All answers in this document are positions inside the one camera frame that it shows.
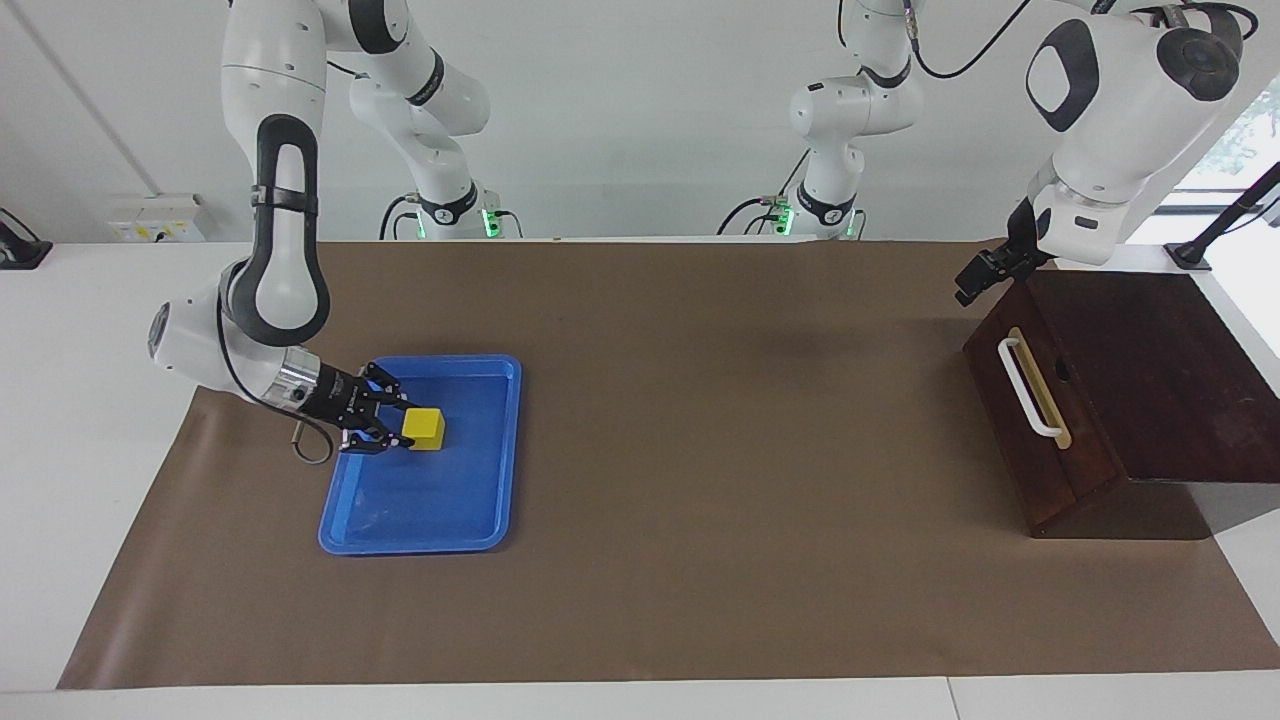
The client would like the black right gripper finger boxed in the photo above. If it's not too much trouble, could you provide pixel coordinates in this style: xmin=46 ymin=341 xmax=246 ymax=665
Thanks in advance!
xmin=356 ymin=361 xmax=422 ymax=413
xmin=338 ymin=422 xmax=417 ymax=458

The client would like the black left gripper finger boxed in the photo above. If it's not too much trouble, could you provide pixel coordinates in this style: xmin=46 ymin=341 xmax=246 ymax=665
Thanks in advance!
xmin=952 ymin=258 xmax=1005 ymax=308
xmin=972 ymin=246 xmax=1023 ymax=283

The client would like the yellow cube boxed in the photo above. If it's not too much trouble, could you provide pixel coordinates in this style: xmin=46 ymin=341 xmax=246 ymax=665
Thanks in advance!
xmin=400 ymin=406 xmax=448 ymax=453

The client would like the white drawer handle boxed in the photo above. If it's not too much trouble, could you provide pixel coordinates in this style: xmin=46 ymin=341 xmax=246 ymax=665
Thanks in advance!
xmin=996 ymin=336 xmax=1071 ymax=442

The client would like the wooden drawer with dark front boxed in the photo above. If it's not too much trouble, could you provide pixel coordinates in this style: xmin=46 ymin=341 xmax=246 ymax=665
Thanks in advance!
xmin=962 ymin=282 xmax=1133 ymax=537

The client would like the dark wooden drawer cabinet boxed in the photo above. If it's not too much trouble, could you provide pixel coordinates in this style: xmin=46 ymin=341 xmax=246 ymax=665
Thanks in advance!
xmin=962 ymin=268 xmax=1280 ymax=542

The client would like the blue plastic tray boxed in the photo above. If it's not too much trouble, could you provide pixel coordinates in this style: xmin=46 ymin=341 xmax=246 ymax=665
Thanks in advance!
xmin=318 ymin=354 xmax=523 ymax=557

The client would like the black slanted stand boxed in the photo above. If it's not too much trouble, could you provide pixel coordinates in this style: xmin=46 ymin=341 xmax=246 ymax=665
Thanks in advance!
xmin=1164 ymin=160 xmax=1280 ymax=273

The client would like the brown table mat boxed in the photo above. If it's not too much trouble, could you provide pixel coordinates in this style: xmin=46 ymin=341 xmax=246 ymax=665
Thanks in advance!
xmin=57 ymin=238 xmax=1280 ymax=691

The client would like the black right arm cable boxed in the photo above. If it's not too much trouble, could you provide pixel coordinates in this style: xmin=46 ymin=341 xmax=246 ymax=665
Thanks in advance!
xmin=214 ymin=296 xmax=339 ymax=467

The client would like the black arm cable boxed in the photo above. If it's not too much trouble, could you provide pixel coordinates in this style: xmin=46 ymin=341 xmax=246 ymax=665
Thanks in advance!
xmin=214 ymin=296 xmax=339 ymax=467
xmin=834 ymin=0 xmax=1261 ymax=83

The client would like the black right base cable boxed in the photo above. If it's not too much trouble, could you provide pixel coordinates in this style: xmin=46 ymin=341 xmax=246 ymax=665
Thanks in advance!
xmin=378 ymin=194 xmax=524 ymax=241

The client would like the black base cable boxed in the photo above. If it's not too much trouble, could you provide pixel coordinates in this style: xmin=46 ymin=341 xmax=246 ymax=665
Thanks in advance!
xmin=378 ymin=194 xmax=524 ymax=241
xmin=715 ymin=150 xmax=813 ymax=238

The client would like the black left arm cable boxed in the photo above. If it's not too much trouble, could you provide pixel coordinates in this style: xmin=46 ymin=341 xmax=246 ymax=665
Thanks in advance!
xmin=834 ymin=0 xmax=1261 ymax=83

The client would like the black left base cable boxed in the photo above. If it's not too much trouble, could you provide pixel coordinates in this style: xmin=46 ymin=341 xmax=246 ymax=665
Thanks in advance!
xmin=715 ymin=150 xmax=813 ymax=238

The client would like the white wall socket box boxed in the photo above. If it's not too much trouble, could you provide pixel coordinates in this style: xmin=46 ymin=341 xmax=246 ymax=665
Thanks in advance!
xmin=108 ymin=193 xmax=207 ymax=244

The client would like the black mount base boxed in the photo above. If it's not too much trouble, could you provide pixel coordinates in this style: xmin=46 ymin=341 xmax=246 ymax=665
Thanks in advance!
xmin=0 ymin=207 xmax=54 ymax=271

